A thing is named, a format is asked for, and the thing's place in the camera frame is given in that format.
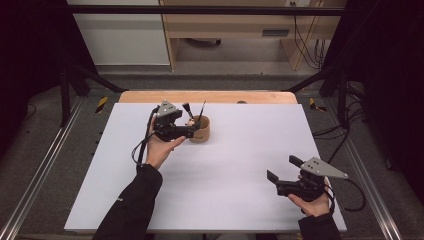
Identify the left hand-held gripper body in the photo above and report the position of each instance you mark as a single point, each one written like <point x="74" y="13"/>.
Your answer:
<point x="165" y="130"/>

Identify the person's left hand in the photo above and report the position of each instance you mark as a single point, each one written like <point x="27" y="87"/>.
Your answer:
<point x="160" y="150"/>

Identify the light wooden table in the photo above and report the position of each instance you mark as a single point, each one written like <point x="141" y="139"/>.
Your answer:
<point x="233" y="97"/>

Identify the large black makeup brush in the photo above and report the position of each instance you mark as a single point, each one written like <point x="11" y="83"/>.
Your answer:
<point x="187" y="108"/>

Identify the white table cover board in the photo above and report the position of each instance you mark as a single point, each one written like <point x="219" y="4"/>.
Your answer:
<point x="233" y="186"/>

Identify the black horizontal frame bar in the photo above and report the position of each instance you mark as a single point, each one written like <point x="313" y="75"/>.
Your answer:
<point x="200" y="10"/>

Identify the black metal frame stand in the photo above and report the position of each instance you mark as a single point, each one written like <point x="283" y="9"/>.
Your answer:
<point x="342" y="96"/>
<point x="65" y="96"/>

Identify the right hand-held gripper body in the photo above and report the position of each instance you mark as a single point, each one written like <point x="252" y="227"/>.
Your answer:
<point x="311" y="188"/>

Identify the tan bear pen holder cup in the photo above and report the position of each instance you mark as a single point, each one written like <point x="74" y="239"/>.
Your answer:
<point x="203" y="133"/>

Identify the white cabinet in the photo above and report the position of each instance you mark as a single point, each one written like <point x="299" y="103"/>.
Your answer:
<point x="123" y="36"/>

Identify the beige wooden desk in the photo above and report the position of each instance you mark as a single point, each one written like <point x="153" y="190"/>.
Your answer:
<point x="233" y="25"/>

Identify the person's right hand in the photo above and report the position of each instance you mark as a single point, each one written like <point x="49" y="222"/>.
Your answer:
<point x="313" y="208"/>

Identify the aluminium floor rail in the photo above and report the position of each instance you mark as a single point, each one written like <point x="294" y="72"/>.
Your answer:
<point x="366" y="173"/>
<point x="43" y="166"/>

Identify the black curtain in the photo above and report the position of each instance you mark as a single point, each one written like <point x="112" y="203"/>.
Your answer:
<point x="30" y="50"/>
<point x="383" y="50"/>

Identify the thin black makeup brush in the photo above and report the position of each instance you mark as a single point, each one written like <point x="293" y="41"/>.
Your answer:
<point x="202" y="108"/>

